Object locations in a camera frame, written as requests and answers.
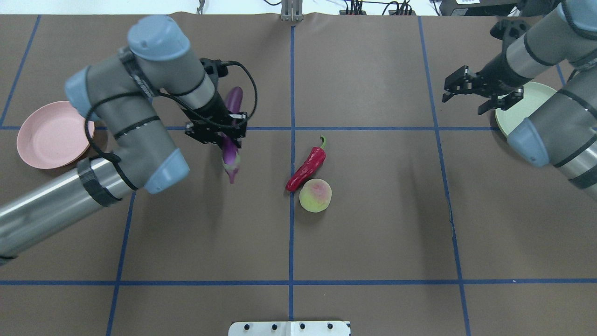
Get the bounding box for purple eggplant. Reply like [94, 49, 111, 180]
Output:
[221, 86, 244, 184]

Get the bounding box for pink plate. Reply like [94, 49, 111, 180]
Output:
[16, 101, 90, 169]

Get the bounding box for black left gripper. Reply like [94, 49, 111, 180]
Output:
[185, 91, 248, 150]

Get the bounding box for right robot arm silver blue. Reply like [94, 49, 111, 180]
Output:
[442, 0, 597, 198]

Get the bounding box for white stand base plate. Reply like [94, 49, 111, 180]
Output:
[228, 321, 352, 336]

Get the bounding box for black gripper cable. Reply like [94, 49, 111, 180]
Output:
[84, 61, 258, 164]

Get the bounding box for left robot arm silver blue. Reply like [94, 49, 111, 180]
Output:
[1, 14, 257, 265]

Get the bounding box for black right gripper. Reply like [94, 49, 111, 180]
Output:
[442, 54, 525, 115]

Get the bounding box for aluminium frame post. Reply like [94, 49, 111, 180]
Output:
[280, 0, 304, 22]

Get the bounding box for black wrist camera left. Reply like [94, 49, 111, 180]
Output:
[200, 58, 229, 82]

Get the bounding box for green plate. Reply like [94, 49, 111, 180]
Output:
[494, 82, 556, 138]

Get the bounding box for red chili pepper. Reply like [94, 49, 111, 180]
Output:
[285, 135, 327, 193]

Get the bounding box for yellow green peach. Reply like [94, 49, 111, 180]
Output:
[299, 179, 333, 213]

